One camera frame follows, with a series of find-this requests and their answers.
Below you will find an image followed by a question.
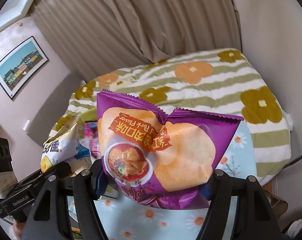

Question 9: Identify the beige curtain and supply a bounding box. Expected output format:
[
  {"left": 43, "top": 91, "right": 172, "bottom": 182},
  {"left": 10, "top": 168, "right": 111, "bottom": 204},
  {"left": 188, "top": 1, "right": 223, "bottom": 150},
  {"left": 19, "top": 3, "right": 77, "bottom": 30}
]
[{"left": 29, "top": 0, "right": 242, "bottom": 80}]

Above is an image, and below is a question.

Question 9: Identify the framed building picture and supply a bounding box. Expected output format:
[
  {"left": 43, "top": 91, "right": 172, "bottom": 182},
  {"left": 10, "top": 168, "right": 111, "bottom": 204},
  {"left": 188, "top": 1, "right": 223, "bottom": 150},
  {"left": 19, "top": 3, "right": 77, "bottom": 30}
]
[{"left": 0, "top": 36, "right": 48, "bottom": 99}]

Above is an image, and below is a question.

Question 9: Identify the green cardboard snack box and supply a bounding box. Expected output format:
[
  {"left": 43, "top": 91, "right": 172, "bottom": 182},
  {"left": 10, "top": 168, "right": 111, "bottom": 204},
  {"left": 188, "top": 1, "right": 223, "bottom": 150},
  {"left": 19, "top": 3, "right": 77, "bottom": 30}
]
[{"left": 75, "top": 107, "right": 97, "bottom": 124}]

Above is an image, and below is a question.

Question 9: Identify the light blue daisy tablecloth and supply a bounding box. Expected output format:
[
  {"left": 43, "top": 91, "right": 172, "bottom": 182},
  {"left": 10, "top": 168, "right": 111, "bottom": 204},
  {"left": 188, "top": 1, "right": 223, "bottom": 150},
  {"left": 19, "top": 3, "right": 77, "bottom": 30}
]
[{"left": 94, "top": 121, "right": 257, "bottom": 239}]

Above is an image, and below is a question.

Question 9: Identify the pink strawberry candy bag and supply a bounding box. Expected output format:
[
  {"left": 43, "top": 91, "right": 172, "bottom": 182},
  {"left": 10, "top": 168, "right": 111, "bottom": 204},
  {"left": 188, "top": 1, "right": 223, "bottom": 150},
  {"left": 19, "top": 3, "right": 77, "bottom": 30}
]
[{"left": 80, "top": 121, "right": 101, "bottom": 163}]

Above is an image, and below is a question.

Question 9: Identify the green striped floral quilt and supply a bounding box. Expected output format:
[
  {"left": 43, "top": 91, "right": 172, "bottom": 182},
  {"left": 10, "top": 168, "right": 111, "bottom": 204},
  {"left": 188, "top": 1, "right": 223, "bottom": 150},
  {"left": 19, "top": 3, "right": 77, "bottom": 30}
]
[{"left": 50, "top": 48, "right": 291, "bottom": 184}]

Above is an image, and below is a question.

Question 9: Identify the black cable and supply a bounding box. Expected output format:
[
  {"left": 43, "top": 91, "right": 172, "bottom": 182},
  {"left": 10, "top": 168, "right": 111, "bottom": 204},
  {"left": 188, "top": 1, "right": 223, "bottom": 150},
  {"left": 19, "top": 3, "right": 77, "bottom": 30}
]
[{"left": 283, "top": 147, "right": 302, "bottom": 169}]

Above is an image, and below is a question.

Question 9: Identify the orange stick snack bag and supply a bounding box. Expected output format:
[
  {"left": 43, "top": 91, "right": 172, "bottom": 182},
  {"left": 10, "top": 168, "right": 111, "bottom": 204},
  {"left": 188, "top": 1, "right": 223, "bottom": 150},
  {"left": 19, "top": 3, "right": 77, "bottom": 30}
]
[{"left": 40, "top": 116, "right": 92, "bottom": 175}]

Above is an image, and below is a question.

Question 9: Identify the purple potato chip bag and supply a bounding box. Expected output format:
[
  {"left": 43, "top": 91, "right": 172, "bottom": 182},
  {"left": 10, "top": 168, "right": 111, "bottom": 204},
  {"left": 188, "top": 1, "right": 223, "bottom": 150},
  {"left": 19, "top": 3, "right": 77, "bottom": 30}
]
[{"left": 97, "top": 90, "right": 242, "bottom": 210}]

